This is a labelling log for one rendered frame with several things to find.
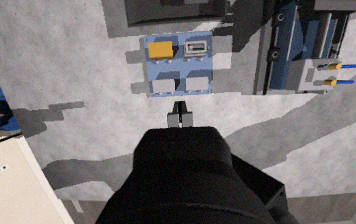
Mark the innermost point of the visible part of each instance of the orange-yellow rectangular block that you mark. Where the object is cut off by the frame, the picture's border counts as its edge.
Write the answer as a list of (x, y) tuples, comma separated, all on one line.
[(160, 50)]

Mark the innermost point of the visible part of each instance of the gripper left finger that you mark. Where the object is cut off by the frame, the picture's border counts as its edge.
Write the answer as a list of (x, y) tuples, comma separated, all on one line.
[(174, 117)]

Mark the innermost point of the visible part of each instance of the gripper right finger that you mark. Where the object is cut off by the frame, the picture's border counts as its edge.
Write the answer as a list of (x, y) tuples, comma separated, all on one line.
[(186, 117)]

